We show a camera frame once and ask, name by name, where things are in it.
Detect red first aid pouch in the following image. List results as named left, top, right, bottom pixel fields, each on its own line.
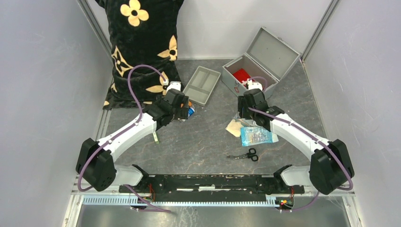
left=233, top=68, right=251, bottom=85

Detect silver metal case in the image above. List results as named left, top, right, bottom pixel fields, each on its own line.
left=221, top=26, right=301, bottom=98

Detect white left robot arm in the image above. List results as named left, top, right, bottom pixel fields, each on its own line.
left=76, top=88, right=189, bottom=193

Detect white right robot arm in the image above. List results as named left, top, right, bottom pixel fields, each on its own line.
left=237, top=88, right=355, bottom=195

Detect clear bag of wipes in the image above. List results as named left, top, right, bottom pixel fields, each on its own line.
left=233, top=114, right=257, bottom=127

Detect grey plastic divider tray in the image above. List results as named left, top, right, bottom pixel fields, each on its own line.
left=183, top=66, right=221, bottom=106

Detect blue gauze packet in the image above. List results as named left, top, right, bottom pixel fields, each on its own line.
left=240, top=127, right=279, bottom=147

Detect black floral velvet cloth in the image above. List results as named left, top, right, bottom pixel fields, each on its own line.
left=97, top=0, right=183, bottom=110

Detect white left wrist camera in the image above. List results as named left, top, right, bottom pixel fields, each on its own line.
left=164, top=81, right=182, bottom=93

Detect black handled scissors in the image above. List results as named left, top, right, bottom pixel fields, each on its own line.
left=227, top=148, right=259, bottom=162

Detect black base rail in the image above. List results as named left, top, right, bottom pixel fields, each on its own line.
left=132, top=175, right=305, bottom=202

